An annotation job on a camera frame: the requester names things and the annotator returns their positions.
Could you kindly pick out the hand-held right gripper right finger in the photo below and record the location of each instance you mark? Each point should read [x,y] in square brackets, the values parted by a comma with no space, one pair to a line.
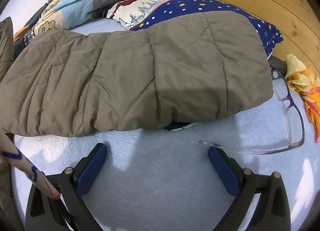
[222,168]

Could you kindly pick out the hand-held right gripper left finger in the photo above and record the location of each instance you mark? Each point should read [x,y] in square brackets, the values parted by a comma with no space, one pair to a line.
[91,168]

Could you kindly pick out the olive puffer jacket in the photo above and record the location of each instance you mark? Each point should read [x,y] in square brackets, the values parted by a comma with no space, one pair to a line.
[150,70]

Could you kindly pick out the light blue bed sheet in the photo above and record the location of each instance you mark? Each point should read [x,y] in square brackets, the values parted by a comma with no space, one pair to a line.
[155,171]

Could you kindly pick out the yellow orange scarf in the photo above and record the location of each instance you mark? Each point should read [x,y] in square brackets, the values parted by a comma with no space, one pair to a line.
[300,80]

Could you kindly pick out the blue star print pillow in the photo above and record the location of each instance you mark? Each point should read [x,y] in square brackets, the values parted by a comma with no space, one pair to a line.
[200,5]

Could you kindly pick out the cartoon patterned blanket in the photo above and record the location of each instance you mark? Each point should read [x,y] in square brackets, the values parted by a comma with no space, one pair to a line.
[75,0]

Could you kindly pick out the purple clear frame eyeglasses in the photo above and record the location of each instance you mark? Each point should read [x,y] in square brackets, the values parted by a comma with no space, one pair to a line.
[288,98]

